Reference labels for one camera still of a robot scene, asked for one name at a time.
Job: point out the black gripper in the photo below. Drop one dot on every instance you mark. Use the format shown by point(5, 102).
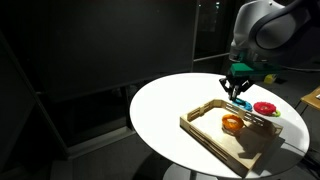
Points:
point(236, 82)

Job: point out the small yellow box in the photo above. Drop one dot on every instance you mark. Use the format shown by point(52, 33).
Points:
point(270, 78)

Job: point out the wooden slatted box tray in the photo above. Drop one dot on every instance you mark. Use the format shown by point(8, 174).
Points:
point(213, 133)

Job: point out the light wooden side table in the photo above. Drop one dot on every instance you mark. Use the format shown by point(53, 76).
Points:
point(311, 98)

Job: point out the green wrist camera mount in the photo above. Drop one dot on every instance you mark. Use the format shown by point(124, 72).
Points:
point(243, 69)

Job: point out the white table pedestal base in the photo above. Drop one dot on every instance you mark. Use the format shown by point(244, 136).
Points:
point(183, 173)

